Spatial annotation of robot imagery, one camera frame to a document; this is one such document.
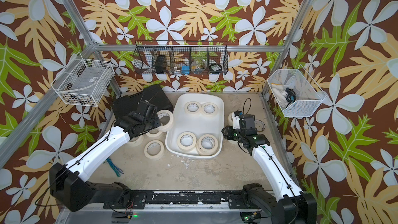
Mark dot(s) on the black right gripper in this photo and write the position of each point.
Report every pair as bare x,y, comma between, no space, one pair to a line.
228,132

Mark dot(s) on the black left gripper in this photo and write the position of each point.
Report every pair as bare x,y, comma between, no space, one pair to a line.
158,122

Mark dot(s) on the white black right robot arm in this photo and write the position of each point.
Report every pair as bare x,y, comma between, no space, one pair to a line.
289,204

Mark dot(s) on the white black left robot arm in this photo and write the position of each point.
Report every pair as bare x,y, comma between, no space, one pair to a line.
69,183

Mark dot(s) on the white plastic storage box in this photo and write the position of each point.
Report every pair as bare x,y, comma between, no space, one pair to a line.
197,124

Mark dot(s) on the black plastic tool case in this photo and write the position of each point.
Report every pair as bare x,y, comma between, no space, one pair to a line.
153,94

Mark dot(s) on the white mesh basket right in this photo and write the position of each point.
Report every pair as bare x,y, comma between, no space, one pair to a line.
296,92

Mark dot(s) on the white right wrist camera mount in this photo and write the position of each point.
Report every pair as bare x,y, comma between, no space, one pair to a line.
236,119

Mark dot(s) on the blue green cable ties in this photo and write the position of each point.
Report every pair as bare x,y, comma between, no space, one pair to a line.
116,169

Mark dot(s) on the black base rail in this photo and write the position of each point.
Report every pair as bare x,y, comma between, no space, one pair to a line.
143,199

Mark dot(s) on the white wire basket left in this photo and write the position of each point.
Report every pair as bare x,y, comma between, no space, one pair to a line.
83,81

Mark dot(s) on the black wire basket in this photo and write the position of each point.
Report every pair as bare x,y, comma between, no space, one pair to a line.
181,57

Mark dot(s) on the aluminium frame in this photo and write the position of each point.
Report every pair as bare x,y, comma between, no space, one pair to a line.
39,37

